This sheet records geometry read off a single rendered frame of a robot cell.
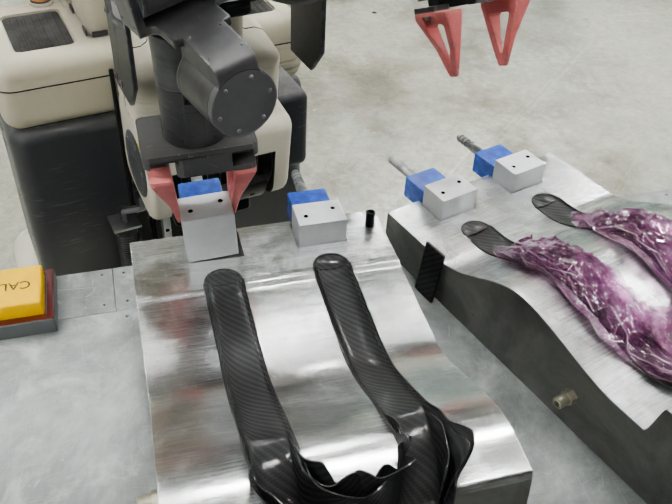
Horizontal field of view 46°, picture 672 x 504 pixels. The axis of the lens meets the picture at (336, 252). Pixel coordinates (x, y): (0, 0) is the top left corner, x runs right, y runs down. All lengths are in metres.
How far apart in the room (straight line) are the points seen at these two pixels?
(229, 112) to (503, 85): 2.51
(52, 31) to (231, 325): 0.84
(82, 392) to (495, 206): 0.50
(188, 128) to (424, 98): 2.26
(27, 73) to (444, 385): 0.93
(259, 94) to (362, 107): 2.22
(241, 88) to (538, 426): 0.43
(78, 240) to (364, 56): 1.85
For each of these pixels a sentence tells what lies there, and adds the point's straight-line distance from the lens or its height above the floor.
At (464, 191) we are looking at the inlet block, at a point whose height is 0.88.
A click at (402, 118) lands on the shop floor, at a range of 2.79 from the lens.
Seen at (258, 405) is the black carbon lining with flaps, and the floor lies 0.89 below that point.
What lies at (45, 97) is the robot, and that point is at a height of 0.75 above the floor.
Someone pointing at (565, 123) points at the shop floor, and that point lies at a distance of 2.91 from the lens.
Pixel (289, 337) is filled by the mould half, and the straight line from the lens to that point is 0.73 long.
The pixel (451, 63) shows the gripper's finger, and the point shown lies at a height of 1.00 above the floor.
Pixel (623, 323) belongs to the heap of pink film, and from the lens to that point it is 0.78.
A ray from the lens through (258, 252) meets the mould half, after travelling 0.81.
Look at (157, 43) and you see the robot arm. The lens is 0.67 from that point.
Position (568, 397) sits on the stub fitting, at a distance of 0.78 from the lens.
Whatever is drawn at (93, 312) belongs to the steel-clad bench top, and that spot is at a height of 0.80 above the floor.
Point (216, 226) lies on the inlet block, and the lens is 0.78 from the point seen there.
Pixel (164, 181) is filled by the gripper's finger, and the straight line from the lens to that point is 0.73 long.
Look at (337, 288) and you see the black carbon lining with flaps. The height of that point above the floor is 0.88.
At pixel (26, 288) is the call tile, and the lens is 0.89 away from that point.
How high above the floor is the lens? 1.41
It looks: 40 degrees down
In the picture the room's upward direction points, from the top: 3 degrees clockwise
